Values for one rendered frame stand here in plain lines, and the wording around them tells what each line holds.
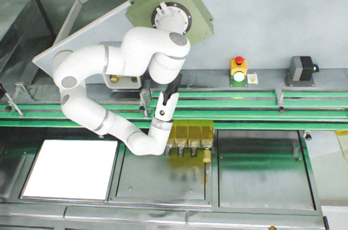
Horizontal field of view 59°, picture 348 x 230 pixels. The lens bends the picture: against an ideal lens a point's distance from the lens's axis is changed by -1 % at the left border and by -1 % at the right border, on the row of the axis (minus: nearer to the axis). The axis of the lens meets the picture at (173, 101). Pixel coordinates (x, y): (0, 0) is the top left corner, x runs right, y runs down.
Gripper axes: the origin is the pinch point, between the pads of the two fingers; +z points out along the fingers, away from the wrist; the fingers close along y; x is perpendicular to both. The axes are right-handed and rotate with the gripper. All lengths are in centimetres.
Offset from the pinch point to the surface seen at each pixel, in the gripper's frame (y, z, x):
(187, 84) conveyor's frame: 34.7, -4.6, -2.1
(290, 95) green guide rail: 39, 5, 43
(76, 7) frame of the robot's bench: 62, 15, -86
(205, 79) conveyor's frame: 37.9, -0.3, 4.8
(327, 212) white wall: 333, -144, 179
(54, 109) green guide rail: 28, -38, -63
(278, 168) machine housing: 44, -30, 50
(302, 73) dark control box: 40, 16, 45
